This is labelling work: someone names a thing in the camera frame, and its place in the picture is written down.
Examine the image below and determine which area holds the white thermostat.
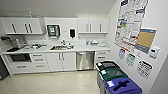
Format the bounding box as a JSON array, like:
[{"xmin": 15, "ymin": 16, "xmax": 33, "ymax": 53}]
[{"xmin": 148, "ymin": 46, "xmax": 161, "ymax": 60}]

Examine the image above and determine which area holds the white drawer stack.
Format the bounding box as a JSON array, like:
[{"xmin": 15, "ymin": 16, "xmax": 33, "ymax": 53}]
[
  {"xmin": 94, "ymin": 49, "xmax": 111, "ymax": 65},
  {"xmin": 29, "ymin": 52, "xmax": 48, "ymax": 73}
]

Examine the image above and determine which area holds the black coffee machine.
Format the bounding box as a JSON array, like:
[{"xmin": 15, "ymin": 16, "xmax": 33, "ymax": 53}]
[{"xmin": 0, "ymin": 35, "xmax": 22, "ymax": 53}]

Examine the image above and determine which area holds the black lid waste bin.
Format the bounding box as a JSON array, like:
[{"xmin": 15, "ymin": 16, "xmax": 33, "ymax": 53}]
[{"xmin": 95, "ymin": 60, "xmax": 118, "ymax": 88}]

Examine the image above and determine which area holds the steel dishwasher handle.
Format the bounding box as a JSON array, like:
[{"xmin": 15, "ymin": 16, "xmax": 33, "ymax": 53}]
[{"xmin": 77, "ymin": 51, "xmax": 95, "ymax": 56}]

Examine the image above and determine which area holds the green print paper sheet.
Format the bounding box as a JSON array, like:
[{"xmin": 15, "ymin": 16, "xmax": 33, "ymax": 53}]
[{"xmin": 125, "ymin": 53, "xmax": 137, "ymax": 68}]

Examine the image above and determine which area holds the steel paper towel dispenser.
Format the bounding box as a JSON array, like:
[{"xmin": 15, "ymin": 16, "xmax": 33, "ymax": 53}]
[{"xmin": 45, "ymin": 23, "xmax": 61, "ymax": 38}]

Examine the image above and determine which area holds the small blue white bottle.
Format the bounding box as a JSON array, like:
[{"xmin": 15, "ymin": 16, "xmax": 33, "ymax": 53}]
[{"xmin": 85, "ymin": 39, "xmax": 90, "ymax": 46}]

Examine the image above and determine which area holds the built-in black microwave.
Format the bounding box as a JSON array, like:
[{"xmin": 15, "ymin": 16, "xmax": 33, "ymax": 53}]
[{"xmin": 7, "ymin": 53, "xmax": 33, "ymax": 63}]

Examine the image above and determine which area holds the chrome faucet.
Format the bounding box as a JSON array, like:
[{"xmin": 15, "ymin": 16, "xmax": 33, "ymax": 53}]
[{"xmin": 60, "ymin": 39, "xmax": 68, "ymax": 47}]

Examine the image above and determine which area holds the stainless steel sink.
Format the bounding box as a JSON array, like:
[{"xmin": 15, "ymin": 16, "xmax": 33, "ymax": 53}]
[{"xmin": 49, "ymin": 44, "xmax": 75, "ymax": 52}]

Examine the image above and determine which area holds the white double-door sink cabinet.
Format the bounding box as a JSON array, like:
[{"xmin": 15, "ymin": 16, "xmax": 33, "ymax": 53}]
[{"xmin": 45, "ymin": 51, "xmax": 77, "ymax": 72}]

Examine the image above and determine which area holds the white two-door wall cabinet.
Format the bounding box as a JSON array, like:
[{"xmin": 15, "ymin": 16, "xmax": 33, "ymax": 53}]
[{"xmin": 0, "ymin": 16, "xmax": 46, "ymax": 36}]

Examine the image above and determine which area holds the dish rack with items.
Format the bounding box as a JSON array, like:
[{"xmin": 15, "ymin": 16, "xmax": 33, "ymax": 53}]
[{"xmin": 29, "ymin": 42, "xmax": 48, "ymax": 51}]

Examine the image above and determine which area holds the green lid waste bin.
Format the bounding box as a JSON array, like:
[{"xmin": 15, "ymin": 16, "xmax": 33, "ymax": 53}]
[{"xmin": 99, "ymin": 67, "xmax": 130, "ymax": 91}]

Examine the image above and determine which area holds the blue print paper sheet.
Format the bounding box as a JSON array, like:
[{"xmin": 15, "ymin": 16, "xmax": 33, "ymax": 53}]
[{"xmin": 118, "ymin": 48, "xmax": 127, "ymax": 61}]

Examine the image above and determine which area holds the black print paper sheet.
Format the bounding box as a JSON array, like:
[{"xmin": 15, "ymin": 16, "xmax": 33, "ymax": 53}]
[{"xmin": 136, "ymin": 59, "xmax": 155, "ymax": 81}]

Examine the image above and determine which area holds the white cloth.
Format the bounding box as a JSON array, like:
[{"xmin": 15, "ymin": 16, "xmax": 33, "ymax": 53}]
[{"xmin": 98, "ymin": 41, "xmax": 108, "ymax": 48}]

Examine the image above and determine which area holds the black soap dispenser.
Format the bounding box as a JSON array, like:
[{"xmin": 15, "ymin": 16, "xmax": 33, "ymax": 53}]
[{"xmin": 68, "ymin": 28, "xmax": 77, "ymax": 40}]

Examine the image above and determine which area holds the stainless steel dishwasher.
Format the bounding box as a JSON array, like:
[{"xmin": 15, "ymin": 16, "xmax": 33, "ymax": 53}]
[{"xmin": 75, "ymin": 50, "xmax": 96, "ymax": 72}]

